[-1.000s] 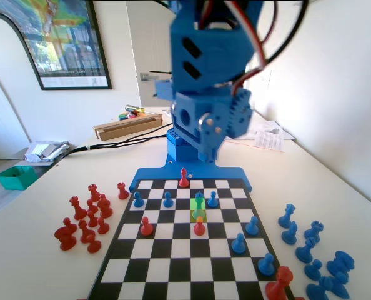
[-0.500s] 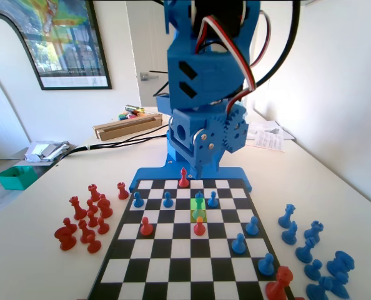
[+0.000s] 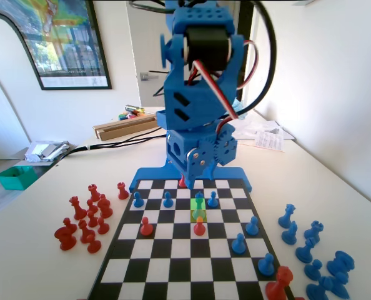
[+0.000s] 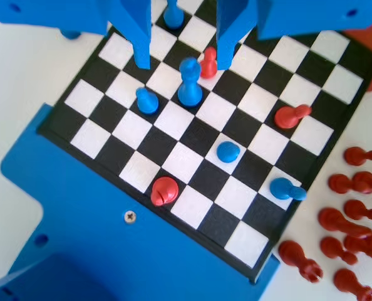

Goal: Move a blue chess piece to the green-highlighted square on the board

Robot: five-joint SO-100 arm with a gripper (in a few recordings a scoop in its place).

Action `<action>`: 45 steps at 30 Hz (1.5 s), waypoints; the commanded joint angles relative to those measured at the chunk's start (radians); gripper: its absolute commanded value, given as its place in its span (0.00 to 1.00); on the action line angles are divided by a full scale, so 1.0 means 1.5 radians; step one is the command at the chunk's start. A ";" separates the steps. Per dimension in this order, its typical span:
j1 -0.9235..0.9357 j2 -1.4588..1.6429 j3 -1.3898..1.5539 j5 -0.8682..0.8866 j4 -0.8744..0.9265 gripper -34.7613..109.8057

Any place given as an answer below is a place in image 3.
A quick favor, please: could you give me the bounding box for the blue chess king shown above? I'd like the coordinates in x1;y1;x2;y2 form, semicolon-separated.
192;190;207;219

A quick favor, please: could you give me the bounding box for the blue chess queen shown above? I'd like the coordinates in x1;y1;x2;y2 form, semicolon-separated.
277;203;297;229

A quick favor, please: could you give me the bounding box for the red chess bishop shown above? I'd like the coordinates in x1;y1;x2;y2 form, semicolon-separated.
97;193;114;219
78;219;96;244

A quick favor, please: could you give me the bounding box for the red chess queen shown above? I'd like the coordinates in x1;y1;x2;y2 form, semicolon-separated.
69;196;88;221
265;265;294;300

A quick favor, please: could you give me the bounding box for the white arched board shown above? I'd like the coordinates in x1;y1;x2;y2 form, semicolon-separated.
0;12;42;161

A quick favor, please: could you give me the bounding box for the clear bag of blue items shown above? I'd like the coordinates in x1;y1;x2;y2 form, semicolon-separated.
232;98;249;121

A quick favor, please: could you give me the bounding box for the printed paper sheet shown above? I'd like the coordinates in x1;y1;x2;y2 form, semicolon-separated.
254;129;286;153

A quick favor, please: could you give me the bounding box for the long cardboard box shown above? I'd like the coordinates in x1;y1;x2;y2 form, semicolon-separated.
92;113;161;141

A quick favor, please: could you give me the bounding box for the colourful marker set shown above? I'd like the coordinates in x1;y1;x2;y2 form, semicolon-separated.
118;104;147;121

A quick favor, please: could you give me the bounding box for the black and white chessboard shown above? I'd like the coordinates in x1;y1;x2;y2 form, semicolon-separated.
87;178;295;300

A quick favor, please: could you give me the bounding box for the pile of grey papers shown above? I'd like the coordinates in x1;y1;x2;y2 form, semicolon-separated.
24;140;71;163

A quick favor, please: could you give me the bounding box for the green plastic bin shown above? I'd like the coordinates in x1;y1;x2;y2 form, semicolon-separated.
0;165;38;191

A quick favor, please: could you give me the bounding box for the black framed poster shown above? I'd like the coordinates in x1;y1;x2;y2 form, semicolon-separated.
0;0;113;91

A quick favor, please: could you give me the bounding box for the blue base plate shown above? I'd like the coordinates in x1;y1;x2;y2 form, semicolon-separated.
129;161;254;193

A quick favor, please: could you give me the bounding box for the white red servo cable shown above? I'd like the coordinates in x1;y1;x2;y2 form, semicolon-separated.
188;40;260;121

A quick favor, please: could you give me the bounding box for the black table cable bundle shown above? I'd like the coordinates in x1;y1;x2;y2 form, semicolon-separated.
56;126;169;160

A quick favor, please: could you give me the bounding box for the black camera cable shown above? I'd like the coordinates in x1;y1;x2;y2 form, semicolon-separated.
129;0;279;118

